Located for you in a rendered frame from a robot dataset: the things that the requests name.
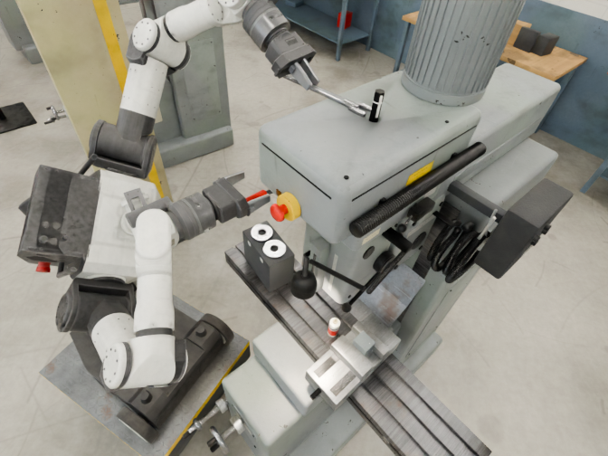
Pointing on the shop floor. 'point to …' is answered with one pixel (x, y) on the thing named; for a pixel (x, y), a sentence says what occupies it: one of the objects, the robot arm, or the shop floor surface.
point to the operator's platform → (61, 374)
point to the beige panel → (86, 63)
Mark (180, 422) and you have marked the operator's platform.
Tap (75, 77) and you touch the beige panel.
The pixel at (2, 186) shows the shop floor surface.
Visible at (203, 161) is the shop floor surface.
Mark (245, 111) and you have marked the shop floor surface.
